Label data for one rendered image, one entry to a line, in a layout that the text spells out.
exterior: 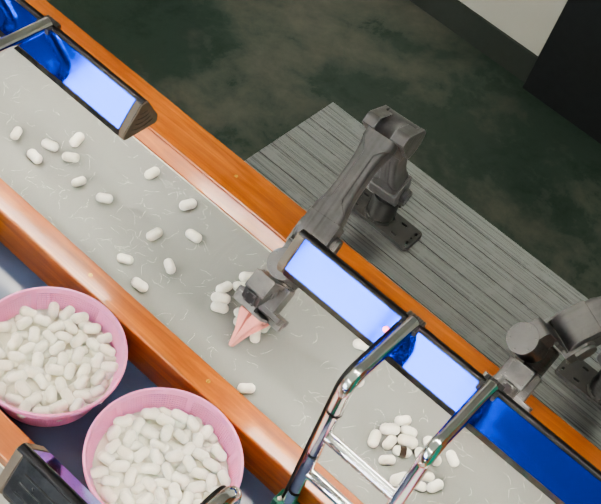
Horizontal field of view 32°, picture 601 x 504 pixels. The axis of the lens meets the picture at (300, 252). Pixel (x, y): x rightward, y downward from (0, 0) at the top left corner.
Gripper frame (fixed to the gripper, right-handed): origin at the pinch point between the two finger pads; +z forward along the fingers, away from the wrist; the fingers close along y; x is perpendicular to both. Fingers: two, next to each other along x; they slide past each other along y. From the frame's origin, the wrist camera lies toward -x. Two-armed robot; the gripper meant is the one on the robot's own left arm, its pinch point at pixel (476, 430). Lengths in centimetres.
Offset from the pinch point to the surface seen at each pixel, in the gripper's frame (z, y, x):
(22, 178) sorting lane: 19, -98, -7
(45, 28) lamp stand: -8, -97, -33
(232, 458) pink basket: 29.4, -27.5, -15.8
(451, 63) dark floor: -85, -98, 178
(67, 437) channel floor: 45, -51, -20
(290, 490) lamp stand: 26.5, -16.1, -17.1
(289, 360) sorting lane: 12.2, -34.0, -0.8
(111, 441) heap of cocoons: 39, -44, -24
